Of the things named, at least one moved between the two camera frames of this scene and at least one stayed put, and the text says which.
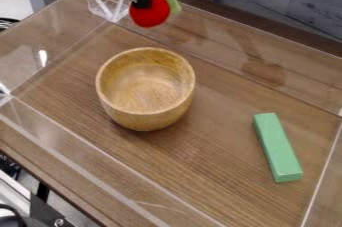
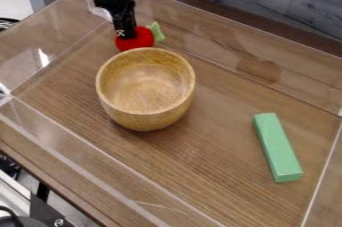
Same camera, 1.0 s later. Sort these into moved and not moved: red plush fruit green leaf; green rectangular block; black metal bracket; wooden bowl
Moved: red plush fruit green leaf
Not moved: green rectangular block; wooden bowl; black metal bracket
